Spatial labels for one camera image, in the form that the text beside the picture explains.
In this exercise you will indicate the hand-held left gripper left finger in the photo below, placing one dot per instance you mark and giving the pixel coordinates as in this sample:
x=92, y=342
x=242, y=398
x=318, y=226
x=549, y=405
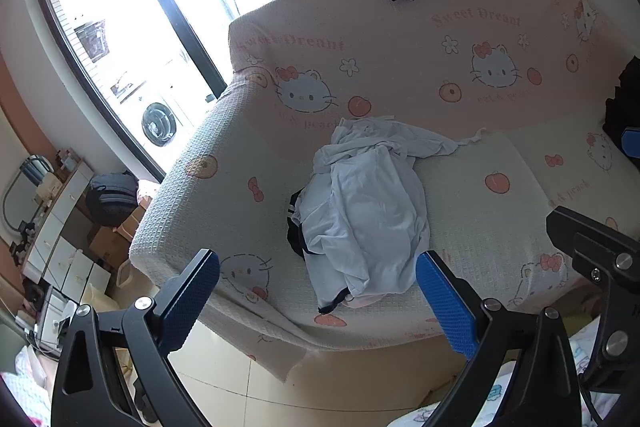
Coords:
x=195, y=302

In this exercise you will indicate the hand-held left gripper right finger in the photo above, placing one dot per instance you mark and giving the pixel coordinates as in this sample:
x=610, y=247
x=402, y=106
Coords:
x=447, y=307

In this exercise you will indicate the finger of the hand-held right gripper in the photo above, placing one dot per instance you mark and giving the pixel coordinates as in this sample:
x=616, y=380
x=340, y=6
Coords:
x=632, y=141
x=617, y=252

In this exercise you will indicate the white t-shirt with navy trim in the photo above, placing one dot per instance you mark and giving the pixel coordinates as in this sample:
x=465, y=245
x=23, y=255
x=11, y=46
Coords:
x=370, y=227

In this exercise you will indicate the black clothes pile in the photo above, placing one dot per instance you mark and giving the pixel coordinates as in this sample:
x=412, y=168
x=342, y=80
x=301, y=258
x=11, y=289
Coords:
x=625, y=92

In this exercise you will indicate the cardboard box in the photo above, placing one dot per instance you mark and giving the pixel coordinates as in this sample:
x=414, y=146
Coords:
x=107, y=244

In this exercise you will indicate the printed white pajamas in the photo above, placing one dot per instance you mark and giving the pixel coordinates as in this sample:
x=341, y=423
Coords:
x=582, y=357

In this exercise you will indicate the black backpack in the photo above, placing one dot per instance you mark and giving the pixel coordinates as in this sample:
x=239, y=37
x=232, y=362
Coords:
x=111, y=197

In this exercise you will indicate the white drawer cabinet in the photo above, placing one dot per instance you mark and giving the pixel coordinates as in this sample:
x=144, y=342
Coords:
x=65, y=247

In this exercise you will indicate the white washing machine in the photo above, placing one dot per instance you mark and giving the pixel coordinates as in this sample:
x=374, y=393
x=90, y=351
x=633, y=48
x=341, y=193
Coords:
x=160, y=122

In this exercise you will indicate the pale white garment with strip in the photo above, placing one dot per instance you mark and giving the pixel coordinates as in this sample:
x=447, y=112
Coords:
x=380, y=134

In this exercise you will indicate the pink printed cloth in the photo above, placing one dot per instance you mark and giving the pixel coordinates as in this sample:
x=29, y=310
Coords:
x=22, y=387

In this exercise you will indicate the oval mirror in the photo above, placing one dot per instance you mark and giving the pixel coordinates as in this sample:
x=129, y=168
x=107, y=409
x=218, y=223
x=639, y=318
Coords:
x=22, y=197

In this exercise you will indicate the dark framed window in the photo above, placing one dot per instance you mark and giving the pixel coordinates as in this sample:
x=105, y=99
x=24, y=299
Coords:
x=90, y=117

